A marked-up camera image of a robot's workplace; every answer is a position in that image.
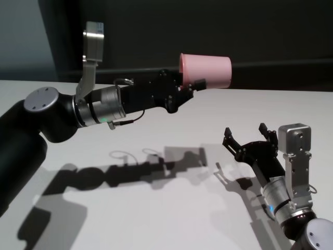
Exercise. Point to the dark grey backdrop panel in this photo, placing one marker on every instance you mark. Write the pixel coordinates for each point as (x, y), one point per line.
(208, 26)

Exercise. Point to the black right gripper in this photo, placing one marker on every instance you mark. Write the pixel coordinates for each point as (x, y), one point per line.
(261, 159)

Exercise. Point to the black frame post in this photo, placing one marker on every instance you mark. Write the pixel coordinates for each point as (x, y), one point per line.
(75, 31)

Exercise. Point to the pink plastic cup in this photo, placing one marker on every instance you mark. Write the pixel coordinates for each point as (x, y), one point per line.
(208, 70)

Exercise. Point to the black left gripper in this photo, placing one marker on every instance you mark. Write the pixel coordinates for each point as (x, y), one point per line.
(151, 93)

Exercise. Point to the slim grey frame bar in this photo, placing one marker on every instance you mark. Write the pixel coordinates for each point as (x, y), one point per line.
(273, 70)

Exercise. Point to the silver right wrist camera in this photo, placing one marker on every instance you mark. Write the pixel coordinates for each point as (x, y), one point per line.
(295, 143)

